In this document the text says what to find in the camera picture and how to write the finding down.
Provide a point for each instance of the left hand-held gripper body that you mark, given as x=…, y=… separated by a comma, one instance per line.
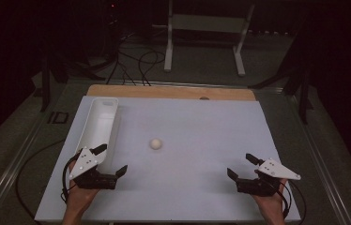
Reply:
x=84, y=164

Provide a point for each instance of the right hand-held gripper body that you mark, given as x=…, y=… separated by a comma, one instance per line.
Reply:
x=275, y=171

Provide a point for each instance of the white plastic bin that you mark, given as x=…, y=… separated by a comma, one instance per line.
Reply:
x=98, y=125

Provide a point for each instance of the white ball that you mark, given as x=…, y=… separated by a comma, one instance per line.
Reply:
x=155, y=144

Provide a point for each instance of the person's left hand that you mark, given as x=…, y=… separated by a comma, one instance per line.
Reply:
x=78, y=198

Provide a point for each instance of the person's right hand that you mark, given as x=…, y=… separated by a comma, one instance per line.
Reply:
x=273, y=206

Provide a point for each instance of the white table mat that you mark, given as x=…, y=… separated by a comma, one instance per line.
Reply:
x=195, y=140

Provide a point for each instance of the black stand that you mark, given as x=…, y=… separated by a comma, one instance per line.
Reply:
x=45, y=90
x=304, y=100

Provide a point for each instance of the white metal stand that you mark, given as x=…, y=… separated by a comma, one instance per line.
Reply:
x=208, y=23

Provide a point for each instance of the black rectangular floor frame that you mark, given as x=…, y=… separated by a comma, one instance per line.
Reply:
x=50, y=117

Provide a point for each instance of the metal floor rail frame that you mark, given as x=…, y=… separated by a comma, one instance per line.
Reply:
x=7, y=178

